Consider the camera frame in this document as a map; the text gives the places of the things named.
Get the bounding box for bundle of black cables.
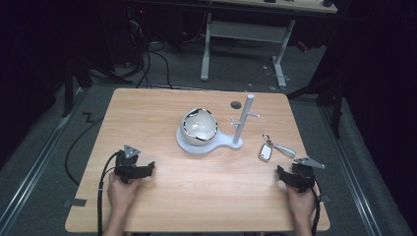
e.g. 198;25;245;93
126;8;174;90

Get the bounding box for silver keychain with white fob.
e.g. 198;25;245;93
258;133;297;163

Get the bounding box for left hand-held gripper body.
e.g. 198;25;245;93
113;145;146;184

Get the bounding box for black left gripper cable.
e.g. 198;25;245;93
96;151;120;236

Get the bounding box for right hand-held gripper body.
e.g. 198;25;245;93
289;156;326;194

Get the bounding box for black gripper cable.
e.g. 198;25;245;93
96;151;120;236
310;181;323;236

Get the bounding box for white round bowl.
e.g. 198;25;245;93
179;108;219;148

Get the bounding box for metal floor rail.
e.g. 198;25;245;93
0;88;87;232
318;104;384;236

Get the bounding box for black floor cable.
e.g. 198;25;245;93
64;112;105;187

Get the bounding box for black stand legs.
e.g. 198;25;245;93
61;53;134;118
286;73;347;140

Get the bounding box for person's right hand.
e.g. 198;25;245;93
285;185;318;224

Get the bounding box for white key stand with tray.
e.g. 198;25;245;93
175;93;261;155

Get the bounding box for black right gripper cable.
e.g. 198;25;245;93
310;181;323;236

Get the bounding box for white-legged wooden desk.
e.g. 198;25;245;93
200;0;338;90

